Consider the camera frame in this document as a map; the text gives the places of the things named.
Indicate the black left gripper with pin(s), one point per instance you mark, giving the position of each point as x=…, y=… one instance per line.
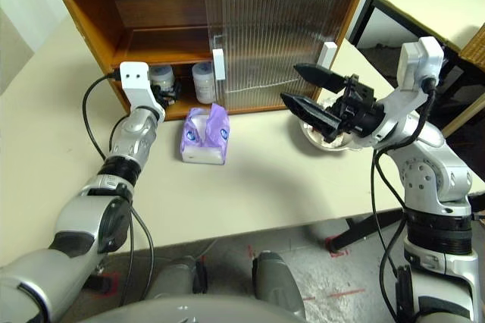
x=164, y=98

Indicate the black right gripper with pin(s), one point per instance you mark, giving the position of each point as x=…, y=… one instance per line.
x=356, y=110

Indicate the white plastic jar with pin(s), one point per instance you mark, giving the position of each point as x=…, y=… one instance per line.
x=162, y=74
x=204, y=84

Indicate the purple tissue pack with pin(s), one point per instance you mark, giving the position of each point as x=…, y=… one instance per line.
x=204, y=137

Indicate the ribbed glass sliding door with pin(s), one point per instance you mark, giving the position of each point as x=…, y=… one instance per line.
x=216, y=16
x=346, y=8

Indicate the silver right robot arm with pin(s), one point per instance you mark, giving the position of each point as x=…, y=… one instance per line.
x=424, y=171

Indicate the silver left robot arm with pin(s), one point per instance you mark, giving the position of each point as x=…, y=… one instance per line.
x=132, y=137

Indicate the round metal dish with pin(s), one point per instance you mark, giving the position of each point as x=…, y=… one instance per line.
x=307, y=136

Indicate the beige side table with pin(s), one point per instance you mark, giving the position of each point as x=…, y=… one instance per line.
x=409, y=8

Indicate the black table leg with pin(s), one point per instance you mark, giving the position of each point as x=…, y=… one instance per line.
x=363, y=230
x=99, y=284

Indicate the brown wicker basket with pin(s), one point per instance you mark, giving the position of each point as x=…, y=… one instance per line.
x=473, y=48

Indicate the grey robot left knee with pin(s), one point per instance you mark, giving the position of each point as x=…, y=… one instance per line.
x=178, y=277

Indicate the grey robot knee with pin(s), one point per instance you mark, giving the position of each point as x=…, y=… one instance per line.
x=276, y=281
x=178, y=277

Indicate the grey robot right knee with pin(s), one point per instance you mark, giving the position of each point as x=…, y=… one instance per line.
x=276, y=281

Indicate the red floor tape mark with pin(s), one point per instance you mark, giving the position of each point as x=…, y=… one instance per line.
x=113, y=281

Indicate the grey robot torso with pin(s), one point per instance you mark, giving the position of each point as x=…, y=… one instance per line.
x=182, y=311

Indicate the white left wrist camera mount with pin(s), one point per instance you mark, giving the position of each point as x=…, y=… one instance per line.
x=133, y=76

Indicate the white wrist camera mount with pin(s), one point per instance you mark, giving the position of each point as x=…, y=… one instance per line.
x=420, y=57
x=133, y=76

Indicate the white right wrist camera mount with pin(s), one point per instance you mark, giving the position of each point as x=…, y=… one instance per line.
x=420, y=57

